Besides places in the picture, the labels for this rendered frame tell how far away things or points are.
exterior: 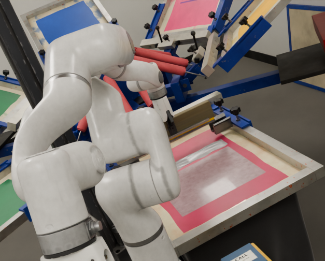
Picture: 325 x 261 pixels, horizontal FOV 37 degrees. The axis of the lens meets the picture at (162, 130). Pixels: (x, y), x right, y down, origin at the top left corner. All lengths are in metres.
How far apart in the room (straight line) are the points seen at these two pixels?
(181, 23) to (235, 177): 1.75
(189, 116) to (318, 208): 1.37
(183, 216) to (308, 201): 1.63
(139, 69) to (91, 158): 1.03
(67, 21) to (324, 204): 2.25
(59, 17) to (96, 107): 2.88
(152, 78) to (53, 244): 1.16
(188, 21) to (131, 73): 1.63
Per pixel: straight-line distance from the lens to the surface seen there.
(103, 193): 0.98
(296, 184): 1.62
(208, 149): 2.01
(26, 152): 0.80
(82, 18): 3.80
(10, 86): 3.34
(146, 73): 1.73
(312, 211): 3.12
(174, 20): 3.40
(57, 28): 3.79
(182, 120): 1.98
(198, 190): 1.78
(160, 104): 1.90
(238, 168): 1.83
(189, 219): 1.65
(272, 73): 2.67
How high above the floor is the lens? 1.87
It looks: 23 degrees down
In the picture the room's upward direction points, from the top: 22 degrees counter-clockwise
